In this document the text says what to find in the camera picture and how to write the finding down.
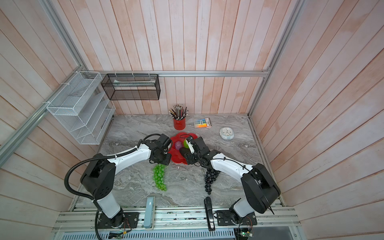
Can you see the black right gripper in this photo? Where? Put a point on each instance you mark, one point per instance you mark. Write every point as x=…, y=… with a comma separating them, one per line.
x=189, y=157

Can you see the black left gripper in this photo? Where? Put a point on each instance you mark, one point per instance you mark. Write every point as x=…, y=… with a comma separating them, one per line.
x=166, y=161

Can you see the purple round fruit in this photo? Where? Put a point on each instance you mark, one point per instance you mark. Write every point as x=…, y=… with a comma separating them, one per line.
x=178, y=145

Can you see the green grape bunch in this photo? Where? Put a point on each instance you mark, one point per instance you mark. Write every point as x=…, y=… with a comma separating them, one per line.
x=159, y=177

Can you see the dark purple grape bunch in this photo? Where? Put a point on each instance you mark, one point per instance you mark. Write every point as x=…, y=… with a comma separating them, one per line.
x=210, y=177

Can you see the green textured round fruit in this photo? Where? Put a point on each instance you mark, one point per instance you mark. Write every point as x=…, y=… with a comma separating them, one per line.
x=185, y=143

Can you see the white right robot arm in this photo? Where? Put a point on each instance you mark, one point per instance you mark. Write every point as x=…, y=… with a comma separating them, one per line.
x=259, y=187

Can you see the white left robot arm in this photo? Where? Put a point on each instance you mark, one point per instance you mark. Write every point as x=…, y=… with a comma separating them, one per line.
x=99, y=176

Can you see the red pencil cup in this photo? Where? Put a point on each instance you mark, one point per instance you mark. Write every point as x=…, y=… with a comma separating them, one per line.
x=179, y=124

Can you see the colourful sticky notes pack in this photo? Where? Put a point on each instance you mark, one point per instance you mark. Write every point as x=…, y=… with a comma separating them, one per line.
x=203, y=123

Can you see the pencils bundle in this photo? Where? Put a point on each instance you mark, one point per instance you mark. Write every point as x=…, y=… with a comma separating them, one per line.
x=178, y=112

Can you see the white teal alarm clock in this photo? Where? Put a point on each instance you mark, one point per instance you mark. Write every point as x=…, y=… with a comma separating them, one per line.
x=227, y=133

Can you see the black stapler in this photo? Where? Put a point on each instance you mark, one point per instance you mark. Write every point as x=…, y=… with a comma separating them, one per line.
x=209, y=214

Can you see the white mesh file organizer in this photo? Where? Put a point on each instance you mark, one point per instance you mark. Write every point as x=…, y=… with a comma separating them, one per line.
x=83, y=110

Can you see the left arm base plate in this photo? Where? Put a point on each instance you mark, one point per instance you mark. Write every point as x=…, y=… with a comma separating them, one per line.
x=128, y=220

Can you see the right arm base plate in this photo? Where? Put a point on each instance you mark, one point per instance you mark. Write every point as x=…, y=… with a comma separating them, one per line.
x=229, y=218

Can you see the black mesh wall basket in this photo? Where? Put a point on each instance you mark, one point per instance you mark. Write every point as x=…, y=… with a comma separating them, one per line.
x=129, y=87

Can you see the aluminium front rail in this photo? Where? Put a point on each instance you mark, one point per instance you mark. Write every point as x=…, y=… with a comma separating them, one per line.
x=167, y=218

